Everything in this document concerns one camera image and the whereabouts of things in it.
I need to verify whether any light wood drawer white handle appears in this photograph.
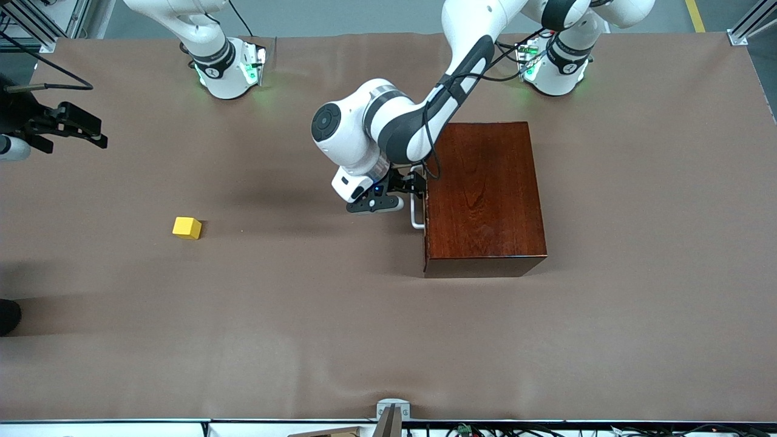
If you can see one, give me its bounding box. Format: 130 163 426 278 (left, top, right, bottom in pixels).
410 164 431 275

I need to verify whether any yellow block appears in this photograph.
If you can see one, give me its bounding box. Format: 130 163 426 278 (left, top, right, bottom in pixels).
172 217 203 240

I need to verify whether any dark brown wooden cabinet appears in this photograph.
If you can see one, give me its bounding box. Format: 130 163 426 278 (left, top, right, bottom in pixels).
422 122 548 279

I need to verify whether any black rounded object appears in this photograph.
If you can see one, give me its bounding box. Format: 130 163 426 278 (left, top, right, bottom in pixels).
0 299 22 336

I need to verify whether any grey metal clamp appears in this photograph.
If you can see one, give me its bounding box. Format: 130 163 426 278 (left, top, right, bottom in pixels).
372 398 411 437

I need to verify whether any brown cardboard piece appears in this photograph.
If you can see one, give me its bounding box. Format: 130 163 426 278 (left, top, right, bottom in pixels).
287 426 365 437

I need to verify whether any aluminium profile bar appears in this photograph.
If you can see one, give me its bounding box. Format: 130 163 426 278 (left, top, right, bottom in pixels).
727 0 777 47

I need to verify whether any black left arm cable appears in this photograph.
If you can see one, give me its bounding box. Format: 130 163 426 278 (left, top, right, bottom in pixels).
422 27 547 180

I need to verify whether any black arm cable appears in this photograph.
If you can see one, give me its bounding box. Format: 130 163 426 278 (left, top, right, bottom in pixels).
422 27 547 180
0 30 95 93

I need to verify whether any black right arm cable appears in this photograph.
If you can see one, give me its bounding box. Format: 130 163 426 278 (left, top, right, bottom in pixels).
0 30 95 93

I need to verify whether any aluminium frame structure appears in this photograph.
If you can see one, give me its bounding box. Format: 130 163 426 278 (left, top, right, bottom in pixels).
0 0 116 54

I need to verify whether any black base cable bundle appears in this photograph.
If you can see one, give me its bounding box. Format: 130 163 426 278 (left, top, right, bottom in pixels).
495 38 526 66

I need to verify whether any thin black base cable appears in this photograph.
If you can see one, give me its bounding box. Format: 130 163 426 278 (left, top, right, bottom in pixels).
228 0 254 38

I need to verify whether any black cable tangle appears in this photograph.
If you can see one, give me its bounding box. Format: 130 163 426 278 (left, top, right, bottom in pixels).
405 422 777 437

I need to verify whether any white table edge rail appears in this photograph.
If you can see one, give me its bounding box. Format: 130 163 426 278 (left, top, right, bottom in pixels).
0 419 372 437

